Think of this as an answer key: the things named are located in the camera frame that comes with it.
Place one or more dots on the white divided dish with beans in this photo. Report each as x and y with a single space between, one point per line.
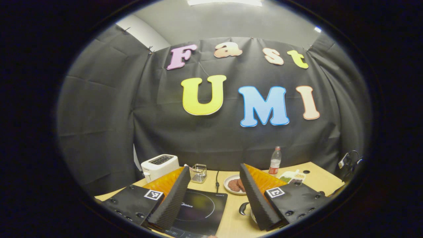
290 177

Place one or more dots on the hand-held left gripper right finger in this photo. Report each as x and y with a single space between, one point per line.
256 201

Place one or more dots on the brown meat patty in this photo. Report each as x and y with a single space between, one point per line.
233 185
241 183

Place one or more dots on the black backdrop cloth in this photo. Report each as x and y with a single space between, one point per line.
211 138

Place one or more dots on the black induction cooktop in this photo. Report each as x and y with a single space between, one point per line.
205 208

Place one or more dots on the pink stick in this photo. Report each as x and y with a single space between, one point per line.
188 166

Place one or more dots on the white toaster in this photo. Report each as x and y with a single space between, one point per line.
158 168

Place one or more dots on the plastic bottle with red label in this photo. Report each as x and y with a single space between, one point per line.
274 163

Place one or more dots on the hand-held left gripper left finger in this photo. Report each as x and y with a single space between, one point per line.
172 201

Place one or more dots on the small ceiling light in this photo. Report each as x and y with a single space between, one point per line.
317 29

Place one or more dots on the white round plate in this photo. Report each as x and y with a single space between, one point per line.
226 185

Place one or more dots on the clear glass holder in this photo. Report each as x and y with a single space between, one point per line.
199 174

